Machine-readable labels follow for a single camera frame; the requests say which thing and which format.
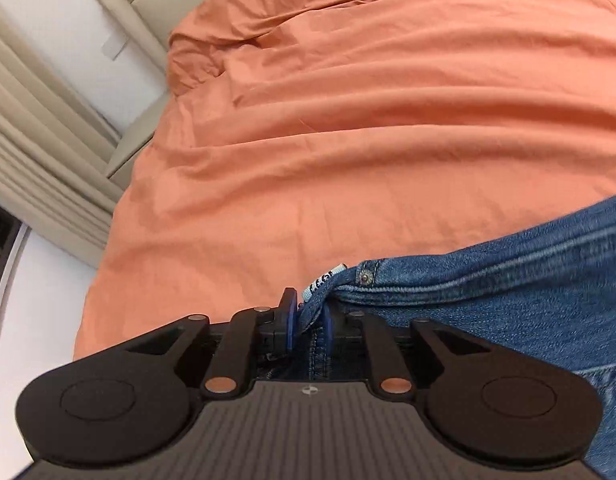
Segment beige nightstand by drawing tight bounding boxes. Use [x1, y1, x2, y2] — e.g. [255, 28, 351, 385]
[105, 100, 167, 192]

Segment orange bed sheet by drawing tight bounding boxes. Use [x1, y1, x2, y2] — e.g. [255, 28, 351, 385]
[72, 0, 616, 361]

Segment blue denim pants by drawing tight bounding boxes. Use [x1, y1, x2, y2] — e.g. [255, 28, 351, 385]
[255, 192, 616, 480]

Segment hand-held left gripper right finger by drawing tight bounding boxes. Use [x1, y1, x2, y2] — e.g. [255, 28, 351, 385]
[320, 305, 490, 399]

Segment beige pleated curtain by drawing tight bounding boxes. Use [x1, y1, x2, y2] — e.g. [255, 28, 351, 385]
[0, 25, 119, 269]

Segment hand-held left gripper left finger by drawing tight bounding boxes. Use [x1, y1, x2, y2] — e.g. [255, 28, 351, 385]
[122, 287, 299, 400]

